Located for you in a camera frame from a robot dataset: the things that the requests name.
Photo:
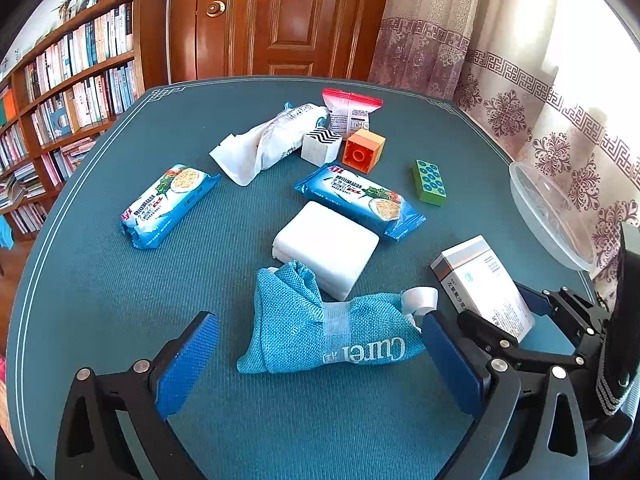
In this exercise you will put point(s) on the white square soap block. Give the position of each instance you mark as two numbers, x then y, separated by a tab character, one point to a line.
332	246

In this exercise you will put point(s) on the brass door knob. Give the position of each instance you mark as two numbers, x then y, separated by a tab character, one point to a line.
216	8

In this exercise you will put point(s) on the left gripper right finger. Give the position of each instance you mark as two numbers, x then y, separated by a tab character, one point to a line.
490	389

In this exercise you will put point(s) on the white medicine box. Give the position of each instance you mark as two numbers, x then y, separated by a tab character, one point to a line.
475	279

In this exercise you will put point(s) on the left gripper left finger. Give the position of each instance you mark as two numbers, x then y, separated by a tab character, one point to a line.
91	443

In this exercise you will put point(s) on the green blue dotted block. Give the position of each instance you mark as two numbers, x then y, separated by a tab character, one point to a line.
430	187

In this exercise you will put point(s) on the blue cracker pack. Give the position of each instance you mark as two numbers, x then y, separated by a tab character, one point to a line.
369	204
153	215

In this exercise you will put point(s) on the wooden bookshelf with books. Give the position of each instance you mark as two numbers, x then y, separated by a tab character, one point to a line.
66	93

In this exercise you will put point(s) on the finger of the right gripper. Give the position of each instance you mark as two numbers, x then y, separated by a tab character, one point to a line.
502	345
581	322

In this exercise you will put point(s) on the blue Curel cloth pouch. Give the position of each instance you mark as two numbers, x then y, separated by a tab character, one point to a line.
294	329

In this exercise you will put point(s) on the purple patterned curtain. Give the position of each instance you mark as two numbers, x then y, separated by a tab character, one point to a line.
554	83

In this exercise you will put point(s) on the teal table mat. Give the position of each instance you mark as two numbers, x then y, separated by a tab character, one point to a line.
88	298

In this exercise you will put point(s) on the white plastic refill bag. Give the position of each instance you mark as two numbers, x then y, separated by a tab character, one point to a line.
244	156

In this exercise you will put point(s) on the red white snack packet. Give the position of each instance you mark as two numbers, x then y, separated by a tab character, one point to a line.
349	111

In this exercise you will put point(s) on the clear plastic round bin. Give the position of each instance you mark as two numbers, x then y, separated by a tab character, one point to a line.
551	217

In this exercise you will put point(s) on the orange yellow toy brick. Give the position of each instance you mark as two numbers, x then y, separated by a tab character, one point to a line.
363	150

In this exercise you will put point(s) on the brown wooden door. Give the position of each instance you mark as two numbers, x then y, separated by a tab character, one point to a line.
320	38

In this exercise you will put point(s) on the zigzag pattern white cube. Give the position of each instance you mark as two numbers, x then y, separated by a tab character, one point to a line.
321	146

